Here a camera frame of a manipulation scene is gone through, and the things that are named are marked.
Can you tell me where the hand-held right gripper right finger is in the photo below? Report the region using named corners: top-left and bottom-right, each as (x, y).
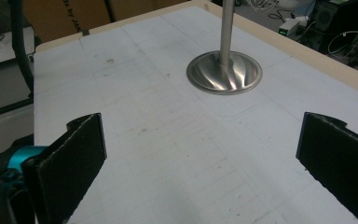
top-left (296, 111), bottom-right (358, 224)

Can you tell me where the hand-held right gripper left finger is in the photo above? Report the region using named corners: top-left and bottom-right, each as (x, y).
top-left (21, 112), bottom-right (108, 224)

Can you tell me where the steel utensil rack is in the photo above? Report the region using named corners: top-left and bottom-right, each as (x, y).
top-left (186, 0), bottom-right (264, 96)

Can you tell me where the white grid mat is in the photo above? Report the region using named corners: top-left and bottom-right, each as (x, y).
top-left (32, 5), bottom-right (358, 224)

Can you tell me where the white panel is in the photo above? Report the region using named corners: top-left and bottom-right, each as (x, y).
top-left (0, 22), bottom-right (36, 69)

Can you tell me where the white device with green display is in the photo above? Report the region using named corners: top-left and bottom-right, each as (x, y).
top-left (278, 18), bottom-right (301, 36)

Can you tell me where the black computer tower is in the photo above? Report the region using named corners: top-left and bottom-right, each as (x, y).
top-left (306, 0), bottom-right (355, 52)

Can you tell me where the cardboard box with text print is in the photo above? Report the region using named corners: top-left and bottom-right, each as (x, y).
top-left (22, 0), bottom-right (181, 43)

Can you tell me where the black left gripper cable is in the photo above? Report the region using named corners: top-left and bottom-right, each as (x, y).
top-left (7, 0), bottom-right (35, 99)

